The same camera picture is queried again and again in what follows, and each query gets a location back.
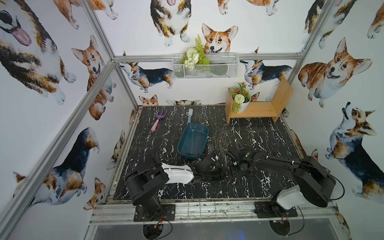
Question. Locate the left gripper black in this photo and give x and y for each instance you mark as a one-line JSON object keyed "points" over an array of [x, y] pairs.
{"points": [[214, 163]]}

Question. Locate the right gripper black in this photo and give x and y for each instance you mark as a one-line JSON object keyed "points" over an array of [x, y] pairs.
{"points": [[234, 169]]}

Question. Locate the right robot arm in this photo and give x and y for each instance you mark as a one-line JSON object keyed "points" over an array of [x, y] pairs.
{"points": [[314, 184]]}

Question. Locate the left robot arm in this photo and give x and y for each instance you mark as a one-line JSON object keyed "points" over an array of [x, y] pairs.
{"points": [[152, 175]]}

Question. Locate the teal plastic storage box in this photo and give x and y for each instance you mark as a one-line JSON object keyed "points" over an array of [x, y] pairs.
{"points": [[193, 141]]}

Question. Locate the potted flower white pot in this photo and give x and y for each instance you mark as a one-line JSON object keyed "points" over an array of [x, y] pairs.
{"points": [[241, 97]]}

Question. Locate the purple pink toy fork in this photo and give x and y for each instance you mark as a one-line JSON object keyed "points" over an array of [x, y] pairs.
{"points": [[160, 115]]}

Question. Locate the wooden corner shelf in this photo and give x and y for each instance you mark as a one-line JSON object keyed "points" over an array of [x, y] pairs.
{"points": [[271, 109]]}

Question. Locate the white green artificial flowers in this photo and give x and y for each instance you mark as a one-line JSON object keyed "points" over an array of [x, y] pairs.
{"points": [[195, 56]]}

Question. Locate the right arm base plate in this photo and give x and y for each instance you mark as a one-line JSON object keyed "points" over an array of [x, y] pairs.
{"points": [[270, 210]]}

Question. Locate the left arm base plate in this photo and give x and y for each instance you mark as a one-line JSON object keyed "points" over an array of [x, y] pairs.
{"points": [[166, 212]]}

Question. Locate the light teal brush handle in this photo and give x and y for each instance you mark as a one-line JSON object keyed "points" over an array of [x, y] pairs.
{"points": [[190, 114]]}

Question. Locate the white wire wall basket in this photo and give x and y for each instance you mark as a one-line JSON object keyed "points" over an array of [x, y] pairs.
{"points": [[216, 66]]}

